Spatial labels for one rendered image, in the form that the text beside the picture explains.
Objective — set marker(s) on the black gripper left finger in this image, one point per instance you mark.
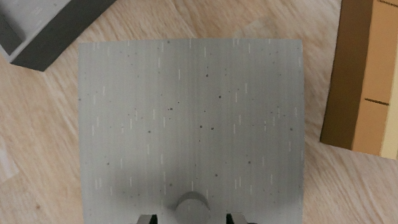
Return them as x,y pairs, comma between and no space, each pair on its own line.
147,219

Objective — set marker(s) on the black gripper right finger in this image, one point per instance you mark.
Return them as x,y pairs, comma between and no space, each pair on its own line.
236,218

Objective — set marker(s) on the brown cardboard box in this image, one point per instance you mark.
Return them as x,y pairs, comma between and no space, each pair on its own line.
361,110

